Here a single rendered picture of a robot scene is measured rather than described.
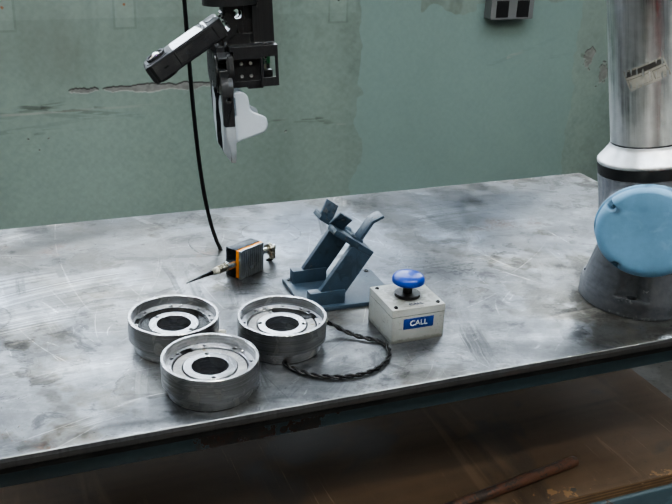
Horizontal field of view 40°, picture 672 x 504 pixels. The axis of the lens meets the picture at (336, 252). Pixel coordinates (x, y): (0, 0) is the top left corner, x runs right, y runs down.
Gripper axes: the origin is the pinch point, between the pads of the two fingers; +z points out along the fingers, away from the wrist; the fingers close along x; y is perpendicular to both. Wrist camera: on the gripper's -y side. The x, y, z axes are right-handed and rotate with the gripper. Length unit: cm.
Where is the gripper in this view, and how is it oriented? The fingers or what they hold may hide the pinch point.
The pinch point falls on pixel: (224, 149)
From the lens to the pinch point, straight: 124.3
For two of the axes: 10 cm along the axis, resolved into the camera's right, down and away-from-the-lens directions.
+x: -2.8, -3.4, 9.0
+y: 9.6, -1.2, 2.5
